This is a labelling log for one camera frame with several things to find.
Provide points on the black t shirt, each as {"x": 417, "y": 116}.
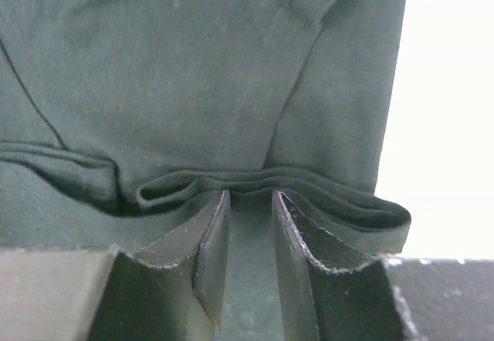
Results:
{"x": 122, "y": 119}

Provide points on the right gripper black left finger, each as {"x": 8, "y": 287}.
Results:
{"x": 172, "y": 289}

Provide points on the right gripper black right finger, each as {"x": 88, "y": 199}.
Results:
{"x": 334, "y": 269}

